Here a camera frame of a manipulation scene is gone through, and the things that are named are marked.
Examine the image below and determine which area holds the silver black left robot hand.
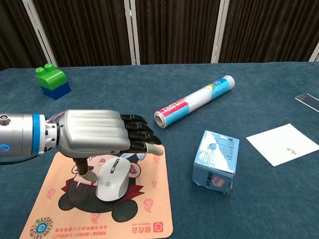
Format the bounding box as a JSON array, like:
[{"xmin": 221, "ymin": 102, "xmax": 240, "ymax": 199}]
[{"xmin": 44, "ymin": 109, "xmax": 165, "ymax": 184}]

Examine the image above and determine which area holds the white computer mouse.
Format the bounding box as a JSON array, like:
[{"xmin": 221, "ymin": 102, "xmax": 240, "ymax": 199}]
[{"xmin": 96, "ymin": 157, "xmax": 132, "ymax": 202}]

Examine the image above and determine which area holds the cartoon print mouse pad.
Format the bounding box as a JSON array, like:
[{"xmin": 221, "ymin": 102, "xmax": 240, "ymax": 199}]
[{"xmin": 19, "ymin": 144, "xmax": 174, "ymax": 239}]

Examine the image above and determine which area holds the blue toy building block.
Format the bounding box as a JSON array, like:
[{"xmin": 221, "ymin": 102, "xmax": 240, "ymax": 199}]
[{"xmin": 41, "ymin": 81, "xmax": 72, "ymax": 101}]

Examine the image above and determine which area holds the green toy building block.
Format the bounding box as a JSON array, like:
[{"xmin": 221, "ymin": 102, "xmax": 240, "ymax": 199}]
[{"xmin": 34, "ymin": 63, "xmax": 68, "ymax": 90}]

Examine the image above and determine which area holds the dark pleated partition panel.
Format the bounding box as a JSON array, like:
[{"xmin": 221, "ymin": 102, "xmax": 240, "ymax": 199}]
[
  {"xmin": 0, "ymin": 0, "xmax": 54, "ymax": 71},
  {"xmin": 211, "ymin": 0, "xmax": 319, "ymax": 63},
  {"xmin": 22, "ymin": 0, "xmax": 140, "ymax": 68},
  {"xmin": 124, "ymin": 0, "xmax": 222, "ymax": 66}
]

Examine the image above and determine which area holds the plastic wrap roll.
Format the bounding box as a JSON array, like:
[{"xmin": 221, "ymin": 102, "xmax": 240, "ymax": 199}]
[{"xmin": 154, "ymin": 75, "xmax": 236, "ymax": 129}]

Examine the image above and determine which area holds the light blue carton box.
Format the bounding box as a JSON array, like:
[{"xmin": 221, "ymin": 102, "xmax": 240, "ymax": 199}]
[{"xmin": 191, "ymin": 129, "xmax": 240, "ymax": 195}]

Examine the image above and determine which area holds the blue felt table cloth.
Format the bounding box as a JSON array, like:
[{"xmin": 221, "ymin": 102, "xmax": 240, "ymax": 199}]
[{"xmin": 0, "ymin": 61, "xmax": 319, "ymax": 239}]

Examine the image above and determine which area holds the white paper card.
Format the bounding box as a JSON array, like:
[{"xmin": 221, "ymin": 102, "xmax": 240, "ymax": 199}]
[{"xmin": 246, "ymin": 123, "xmax": 319, "ymax": 167}]

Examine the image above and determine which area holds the smartphone in clear case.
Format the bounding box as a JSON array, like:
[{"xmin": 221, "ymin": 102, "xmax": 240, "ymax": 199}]
[{"xmin": 295, "ymin": 93, "xmax": 319, "ymax": 113}]

